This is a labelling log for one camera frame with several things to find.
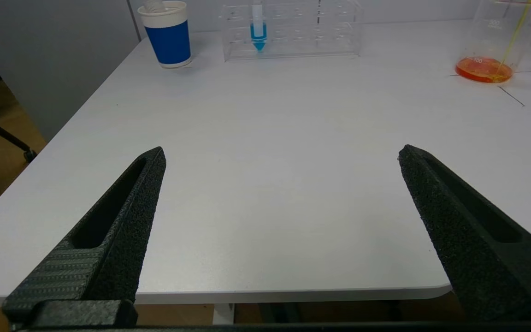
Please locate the clear acrylic test tube rack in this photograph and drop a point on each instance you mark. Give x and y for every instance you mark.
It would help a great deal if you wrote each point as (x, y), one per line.
(302, 41)

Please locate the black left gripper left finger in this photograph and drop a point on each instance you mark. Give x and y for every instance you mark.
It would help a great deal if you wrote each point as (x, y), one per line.
(113, 244)

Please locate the clear glass beaker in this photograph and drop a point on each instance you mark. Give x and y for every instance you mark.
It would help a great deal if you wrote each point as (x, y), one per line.
(489, 64)

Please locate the black wheeled stand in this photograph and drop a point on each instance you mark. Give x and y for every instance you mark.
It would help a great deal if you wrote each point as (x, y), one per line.
(2, 133)

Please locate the blue white paper cup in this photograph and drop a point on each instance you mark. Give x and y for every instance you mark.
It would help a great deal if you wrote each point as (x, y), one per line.
(169, 44)

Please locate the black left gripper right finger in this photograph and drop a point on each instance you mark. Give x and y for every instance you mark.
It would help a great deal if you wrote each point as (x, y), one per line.
(482, 249)

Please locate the test tube with orange pigment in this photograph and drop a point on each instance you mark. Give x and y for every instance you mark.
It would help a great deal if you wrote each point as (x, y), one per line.
(154, 4)

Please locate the test tube with blue pigment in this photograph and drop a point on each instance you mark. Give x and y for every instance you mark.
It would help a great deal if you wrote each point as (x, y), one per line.
(258, 34)

